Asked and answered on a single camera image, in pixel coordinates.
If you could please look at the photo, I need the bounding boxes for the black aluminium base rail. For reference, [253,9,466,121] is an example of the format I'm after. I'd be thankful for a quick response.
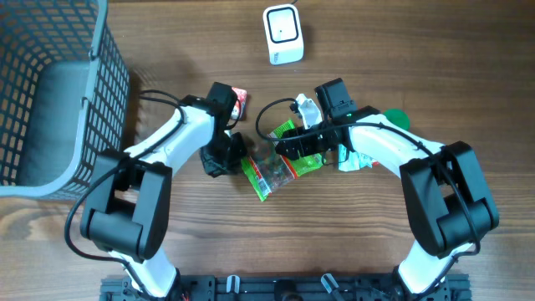
[99,273,472,301]

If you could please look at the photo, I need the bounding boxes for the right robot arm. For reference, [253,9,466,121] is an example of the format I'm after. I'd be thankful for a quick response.
[275,78,499,300]

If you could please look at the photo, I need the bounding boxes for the grey plastic mesh basket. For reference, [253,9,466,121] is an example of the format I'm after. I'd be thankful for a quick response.
[1,0,130,200]

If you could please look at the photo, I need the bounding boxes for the black camera cable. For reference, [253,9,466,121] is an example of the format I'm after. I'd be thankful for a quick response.
[64,89,187,300]
[255,97,482,298]

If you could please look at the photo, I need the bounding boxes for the green candy bag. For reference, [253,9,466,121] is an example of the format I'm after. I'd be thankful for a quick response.
[241,140,323,202]

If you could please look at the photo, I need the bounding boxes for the green lidded white jar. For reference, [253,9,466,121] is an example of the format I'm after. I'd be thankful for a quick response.
[383,109,410,130]

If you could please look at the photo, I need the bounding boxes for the black right camera cable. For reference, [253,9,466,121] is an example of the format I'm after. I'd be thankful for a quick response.
[255,97,482,298]

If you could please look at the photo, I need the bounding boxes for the red teal snack packet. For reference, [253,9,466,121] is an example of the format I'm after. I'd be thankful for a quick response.
[338,145,375,172]

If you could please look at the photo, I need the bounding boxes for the white barcode scanner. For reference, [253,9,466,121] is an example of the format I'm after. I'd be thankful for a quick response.
[262,3,304,65]

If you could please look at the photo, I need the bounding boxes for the orange red tissue pack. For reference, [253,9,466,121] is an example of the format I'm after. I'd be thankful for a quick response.
[231,87,247,120]

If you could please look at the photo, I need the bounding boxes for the black left camera cable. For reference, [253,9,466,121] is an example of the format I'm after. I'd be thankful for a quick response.
[64,89,187,300]

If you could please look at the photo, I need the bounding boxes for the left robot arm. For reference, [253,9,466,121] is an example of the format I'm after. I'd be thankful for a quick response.
[75,82,247,300]

